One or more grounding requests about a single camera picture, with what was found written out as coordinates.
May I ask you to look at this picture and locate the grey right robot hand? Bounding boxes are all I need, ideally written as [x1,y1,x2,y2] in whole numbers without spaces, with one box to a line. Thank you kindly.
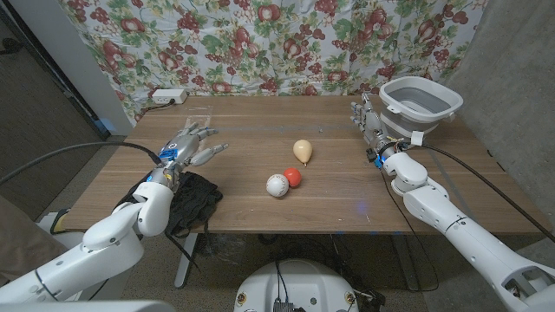
[349,92,400,170]

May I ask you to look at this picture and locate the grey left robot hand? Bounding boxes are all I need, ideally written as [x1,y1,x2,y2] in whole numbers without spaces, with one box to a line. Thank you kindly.
[147,122,230,192]

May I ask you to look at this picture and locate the black shorts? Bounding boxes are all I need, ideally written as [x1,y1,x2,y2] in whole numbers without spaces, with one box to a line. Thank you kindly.
[114,171,225,238]

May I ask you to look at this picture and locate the clear plastic clamshell container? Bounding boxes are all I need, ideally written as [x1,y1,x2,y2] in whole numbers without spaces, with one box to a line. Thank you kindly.
[166,106,213,151]

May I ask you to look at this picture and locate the red ball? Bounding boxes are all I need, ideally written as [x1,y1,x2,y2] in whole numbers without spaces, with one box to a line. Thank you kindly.
[283,167,303,188]

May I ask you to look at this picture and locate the white baseball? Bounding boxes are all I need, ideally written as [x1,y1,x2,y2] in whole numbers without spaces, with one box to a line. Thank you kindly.
[265,173,291,198]

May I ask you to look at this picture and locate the white grey collapsible tub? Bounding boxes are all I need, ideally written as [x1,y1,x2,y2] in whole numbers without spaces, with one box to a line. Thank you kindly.
[378,75,464,146]

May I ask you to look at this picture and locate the white power strip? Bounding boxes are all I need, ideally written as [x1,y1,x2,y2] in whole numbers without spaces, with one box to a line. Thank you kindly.
[151,88,189,105]

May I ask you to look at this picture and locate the beige toy pear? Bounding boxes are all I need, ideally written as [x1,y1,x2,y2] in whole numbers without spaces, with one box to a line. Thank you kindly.
[292,139,314,168]

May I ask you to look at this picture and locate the grey tape strip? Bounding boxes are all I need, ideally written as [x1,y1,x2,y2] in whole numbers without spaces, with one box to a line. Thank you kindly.
[219,125,355,133]

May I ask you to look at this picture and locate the table leg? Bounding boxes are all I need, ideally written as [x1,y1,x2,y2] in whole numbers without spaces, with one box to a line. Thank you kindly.
[392,233,421,292]
[173,232,199,289]

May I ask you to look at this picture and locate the floral fruit print backdrop cloth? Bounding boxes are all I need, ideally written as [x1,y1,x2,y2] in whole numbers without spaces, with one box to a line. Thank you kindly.
[58,0,489,125]

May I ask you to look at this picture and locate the black yellow rimmed object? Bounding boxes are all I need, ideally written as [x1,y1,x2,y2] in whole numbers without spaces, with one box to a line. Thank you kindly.
[50,208,70,235]

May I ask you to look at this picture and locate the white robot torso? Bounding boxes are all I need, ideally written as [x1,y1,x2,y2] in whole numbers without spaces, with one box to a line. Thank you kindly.
[233,258,360,312]

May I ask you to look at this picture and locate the person leg in brown trousers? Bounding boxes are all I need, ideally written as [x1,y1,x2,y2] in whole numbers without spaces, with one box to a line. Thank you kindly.
[0,194,69,283]

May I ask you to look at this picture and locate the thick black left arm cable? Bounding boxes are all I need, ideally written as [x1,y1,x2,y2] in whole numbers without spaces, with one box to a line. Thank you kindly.
[0,141,164,185]

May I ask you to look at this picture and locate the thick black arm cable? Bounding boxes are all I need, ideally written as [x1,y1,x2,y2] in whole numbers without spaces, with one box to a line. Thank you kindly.
[0,141,164,185]
[420,144,555,244]

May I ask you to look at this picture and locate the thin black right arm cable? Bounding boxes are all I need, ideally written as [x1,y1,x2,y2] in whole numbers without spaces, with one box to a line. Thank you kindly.
[359,166,441,296]

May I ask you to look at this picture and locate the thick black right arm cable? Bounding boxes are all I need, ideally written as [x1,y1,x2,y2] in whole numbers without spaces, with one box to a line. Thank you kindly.
[420,144,555,244]

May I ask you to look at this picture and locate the black cabinet handle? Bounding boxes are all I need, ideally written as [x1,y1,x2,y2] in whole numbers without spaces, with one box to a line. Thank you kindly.
[0,37,23,56]

